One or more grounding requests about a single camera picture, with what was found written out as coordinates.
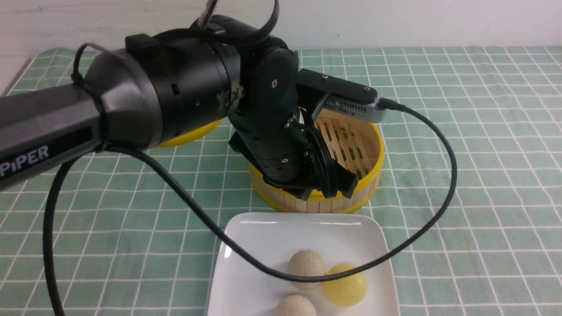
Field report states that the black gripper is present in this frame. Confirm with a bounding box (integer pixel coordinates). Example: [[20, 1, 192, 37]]
[[229, 116, 359, 200]]

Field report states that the beige steamed bun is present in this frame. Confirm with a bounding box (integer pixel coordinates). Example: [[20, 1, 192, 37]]
[[274, 294, 317, 316], [287, 249, 327, 277]]

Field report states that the yellow steamed bun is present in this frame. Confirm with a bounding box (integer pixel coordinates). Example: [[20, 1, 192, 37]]
[[322, 273, 368, 307]]

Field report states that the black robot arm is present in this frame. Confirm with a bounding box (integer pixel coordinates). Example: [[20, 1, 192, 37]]
[[0, 15, 359, 200]]

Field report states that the white square plate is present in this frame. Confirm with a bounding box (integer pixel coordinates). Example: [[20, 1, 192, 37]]
[[207, 212, 401, 316]]

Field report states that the yellow bamboo steamer basket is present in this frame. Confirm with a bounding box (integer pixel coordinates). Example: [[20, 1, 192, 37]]
[[249, 109, 385, 214]]

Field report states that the yellow bamboo steamer lid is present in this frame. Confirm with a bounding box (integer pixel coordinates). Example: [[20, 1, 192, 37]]
[[155, 120, 221, 148]]

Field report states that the green checkered tablecloth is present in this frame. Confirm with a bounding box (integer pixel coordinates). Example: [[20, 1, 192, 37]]
[[0, 47, 562, 316]]

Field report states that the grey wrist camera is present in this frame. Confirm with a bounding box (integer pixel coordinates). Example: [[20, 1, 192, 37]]
[[296, 68, 386, 124]]

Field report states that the black camera cable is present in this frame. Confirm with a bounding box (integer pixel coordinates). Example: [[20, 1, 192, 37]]
[[43, 99, 458, 316]]

